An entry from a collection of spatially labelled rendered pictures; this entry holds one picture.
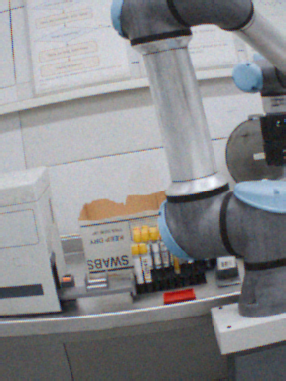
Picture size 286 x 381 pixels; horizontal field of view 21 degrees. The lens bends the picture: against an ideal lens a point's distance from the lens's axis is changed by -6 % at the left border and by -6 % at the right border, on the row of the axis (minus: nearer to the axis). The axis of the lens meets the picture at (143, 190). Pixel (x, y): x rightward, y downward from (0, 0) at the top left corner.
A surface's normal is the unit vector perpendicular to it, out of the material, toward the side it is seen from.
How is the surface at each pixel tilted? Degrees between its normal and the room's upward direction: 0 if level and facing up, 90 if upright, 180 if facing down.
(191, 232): 92
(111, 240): 87
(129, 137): 90
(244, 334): 90
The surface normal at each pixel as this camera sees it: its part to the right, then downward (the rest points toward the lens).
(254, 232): -0.58, 0.18
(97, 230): 0.07, 0.23
